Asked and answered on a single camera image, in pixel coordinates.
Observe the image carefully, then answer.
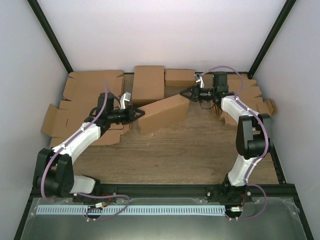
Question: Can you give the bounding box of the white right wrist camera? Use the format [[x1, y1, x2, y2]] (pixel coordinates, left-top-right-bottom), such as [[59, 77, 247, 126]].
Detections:
[[194, 73, 205, 88]]

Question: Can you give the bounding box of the black left corner frame post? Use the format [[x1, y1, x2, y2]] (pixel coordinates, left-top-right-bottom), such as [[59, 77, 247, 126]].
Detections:
[[27, 0, 74, 74]]

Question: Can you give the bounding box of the flat cardboard blank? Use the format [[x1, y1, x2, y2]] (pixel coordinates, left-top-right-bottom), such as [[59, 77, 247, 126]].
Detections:
[[63, 70, 124, 102], [41, 100, 131, 148]]

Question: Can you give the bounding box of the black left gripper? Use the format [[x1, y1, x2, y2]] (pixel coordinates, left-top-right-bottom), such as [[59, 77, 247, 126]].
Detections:
[[108, 105, 145, 125]]

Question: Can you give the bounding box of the flat cardboard blank front left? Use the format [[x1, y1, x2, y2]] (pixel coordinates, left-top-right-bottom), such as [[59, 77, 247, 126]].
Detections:
[[41, 100, 131, 148]]

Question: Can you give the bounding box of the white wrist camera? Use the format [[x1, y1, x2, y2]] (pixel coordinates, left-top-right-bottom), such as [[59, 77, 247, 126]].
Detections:
[[194, 73, 205, 88], [119, 92, 132, 110]]

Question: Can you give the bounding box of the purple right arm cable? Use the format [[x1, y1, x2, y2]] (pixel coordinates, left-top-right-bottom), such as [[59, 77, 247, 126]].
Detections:
[[200, 65, 271, 222]]

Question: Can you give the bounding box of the stack of small cardboard blanks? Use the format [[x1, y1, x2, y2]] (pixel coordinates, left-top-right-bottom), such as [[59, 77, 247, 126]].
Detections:
[[211, 74, 277, 127]]

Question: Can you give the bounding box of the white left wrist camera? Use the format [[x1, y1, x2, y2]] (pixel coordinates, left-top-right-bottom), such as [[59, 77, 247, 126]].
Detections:
[[119, 92, 132, 110]]

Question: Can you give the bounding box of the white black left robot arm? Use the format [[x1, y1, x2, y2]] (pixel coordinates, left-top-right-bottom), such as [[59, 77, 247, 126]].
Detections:
[[33, 91, 145, 202]]

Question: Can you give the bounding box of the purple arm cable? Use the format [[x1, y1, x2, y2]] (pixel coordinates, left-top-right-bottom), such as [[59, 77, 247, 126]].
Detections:
[[39, 78, 131, 222], [200, 65, 271, 222]]

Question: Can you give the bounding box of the flat cardboard blank back left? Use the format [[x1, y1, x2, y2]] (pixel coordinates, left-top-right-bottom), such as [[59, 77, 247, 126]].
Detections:
[[63, 70, 124, 102]]

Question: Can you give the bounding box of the large cardboard box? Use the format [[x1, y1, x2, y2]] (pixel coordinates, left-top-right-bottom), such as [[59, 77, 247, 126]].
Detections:
[[137, 94, 190, 135]]

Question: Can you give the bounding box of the black corner frame post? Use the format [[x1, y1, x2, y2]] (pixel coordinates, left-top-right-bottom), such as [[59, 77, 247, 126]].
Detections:
[[27, 0, 74, 74], [247, 0, 297, 79]]

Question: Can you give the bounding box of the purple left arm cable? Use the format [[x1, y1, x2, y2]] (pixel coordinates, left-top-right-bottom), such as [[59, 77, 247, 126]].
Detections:
[[39, 78, 131, 222]]

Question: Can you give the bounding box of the tall folded cardboard box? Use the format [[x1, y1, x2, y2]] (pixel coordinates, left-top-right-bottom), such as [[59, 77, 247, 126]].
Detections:
[[131, 65, 165, 107]]

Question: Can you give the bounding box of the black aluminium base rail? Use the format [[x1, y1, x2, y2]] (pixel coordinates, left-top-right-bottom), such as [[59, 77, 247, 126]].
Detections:
[[32, 183, 296, 204]]

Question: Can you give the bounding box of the black right corner frame post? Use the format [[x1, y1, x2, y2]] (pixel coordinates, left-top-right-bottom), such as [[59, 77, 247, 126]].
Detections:
[[247, 0, 297, 79]]

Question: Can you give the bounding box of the small folded cardboard box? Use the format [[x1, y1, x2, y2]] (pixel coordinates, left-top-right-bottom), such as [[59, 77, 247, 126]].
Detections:
[[165, 69, 195, 87]]

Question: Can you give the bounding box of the light blue slotted cable duct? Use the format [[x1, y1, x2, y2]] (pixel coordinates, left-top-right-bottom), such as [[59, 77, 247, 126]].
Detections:
[[36, 205, 226, 216]]

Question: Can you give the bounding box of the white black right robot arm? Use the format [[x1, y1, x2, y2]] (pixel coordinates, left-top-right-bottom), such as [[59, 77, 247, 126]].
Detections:
[[179, 71, 273, 202]]

